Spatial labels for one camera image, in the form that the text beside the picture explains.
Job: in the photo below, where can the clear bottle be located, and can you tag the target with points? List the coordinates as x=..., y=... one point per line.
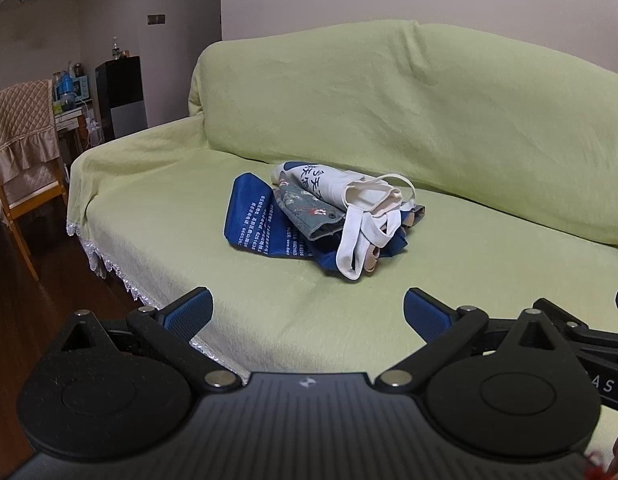
x=116, y=52

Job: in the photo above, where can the wall switch panel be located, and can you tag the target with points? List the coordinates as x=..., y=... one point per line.
x=156, y=19

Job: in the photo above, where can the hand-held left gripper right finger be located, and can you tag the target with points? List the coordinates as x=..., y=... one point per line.
x=424, y=312

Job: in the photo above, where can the green covered sofa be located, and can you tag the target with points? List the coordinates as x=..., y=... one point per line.
x=339, y=100

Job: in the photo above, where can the wooden chair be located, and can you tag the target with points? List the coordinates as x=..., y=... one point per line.
x=31, y=200

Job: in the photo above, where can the beige quilted chair cover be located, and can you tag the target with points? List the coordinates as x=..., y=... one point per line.
x=19, y=120

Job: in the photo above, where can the white side table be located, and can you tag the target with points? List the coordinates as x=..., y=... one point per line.
x=71, y=120

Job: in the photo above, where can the light blue microwave oven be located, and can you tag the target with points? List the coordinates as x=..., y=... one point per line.
x=83, y=89

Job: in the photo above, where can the grey floral shopping bag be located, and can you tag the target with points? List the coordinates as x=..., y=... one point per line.
x=304, y=210

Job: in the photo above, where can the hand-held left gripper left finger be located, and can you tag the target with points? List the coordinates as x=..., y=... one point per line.
x=189, y=310

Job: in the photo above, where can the blue printed shopping bag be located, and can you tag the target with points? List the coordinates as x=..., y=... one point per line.
x=249, y=215

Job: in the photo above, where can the black tall cabinet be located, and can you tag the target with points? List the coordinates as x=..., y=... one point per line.
x=119, y=85

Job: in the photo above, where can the white printed shopping bag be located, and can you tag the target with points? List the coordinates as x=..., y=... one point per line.
x=319, y=180

